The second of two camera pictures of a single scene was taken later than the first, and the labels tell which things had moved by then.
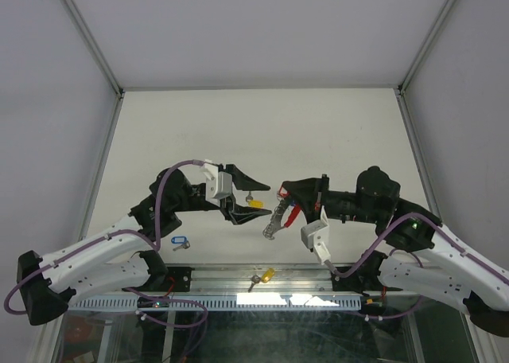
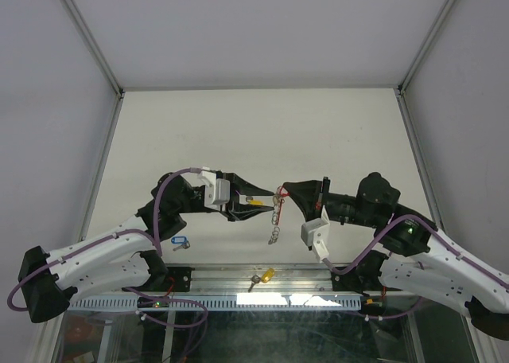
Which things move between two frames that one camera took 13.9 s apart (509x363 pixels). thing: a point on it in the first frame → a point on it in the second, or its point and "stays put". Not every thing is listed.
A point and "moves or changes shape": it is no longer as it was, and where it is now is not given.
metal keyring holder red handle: (284, 215) moves or changes shape
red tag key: (283, 192) stays put
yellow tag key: (265, 278) stays put
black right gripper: (316, 189) stays put
